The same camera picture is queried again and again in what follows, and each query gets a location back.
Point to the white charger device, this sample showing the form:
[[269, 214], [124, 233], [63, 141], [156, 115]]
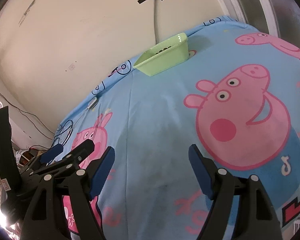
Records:
[[93, 102]]

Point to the blue cartoon pig bedsheet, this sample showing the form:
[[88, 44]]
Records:
[[237, 98]]

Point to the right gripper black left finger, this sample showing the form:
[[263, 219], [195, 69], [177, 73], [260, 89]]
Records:
[[45, 217]]

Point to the light green plastic basin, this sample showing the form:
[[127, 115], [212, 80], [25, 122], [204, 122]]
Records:
[[164, 55]]

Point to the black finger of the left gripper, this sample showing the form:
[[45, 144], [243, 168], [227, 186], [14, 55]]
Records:
[[50, 154], [79, 154]]

